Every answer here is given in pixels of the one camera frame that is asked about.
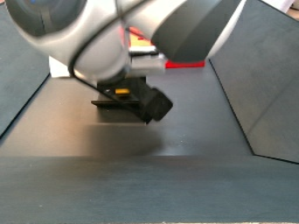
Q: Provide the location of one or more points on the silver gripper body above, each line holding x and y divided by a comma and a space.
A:
147, 61

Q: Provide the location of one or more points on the black curved fixture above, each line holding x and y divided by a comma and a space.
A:
128, 99

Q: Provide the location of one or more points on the red shape sorter block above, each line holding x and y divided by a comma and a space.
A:
184, 64

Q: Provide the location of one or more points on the yellow oval cylinder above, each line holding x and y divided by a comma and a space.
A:
121, 91

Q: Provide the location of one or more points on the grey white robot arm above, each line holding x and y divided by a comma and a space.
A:
187, 29

